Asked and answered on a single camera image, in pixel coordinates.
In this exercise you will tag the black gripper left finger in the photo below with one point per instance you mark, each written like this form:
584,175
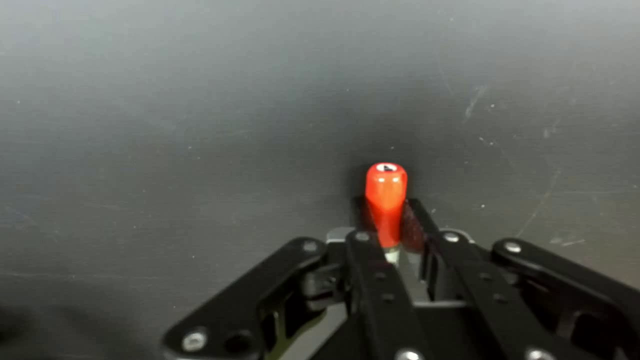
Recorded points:
391,323

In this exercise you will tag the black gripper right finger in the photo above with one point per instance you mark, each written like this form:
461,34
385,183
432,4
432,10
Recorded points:
453,264

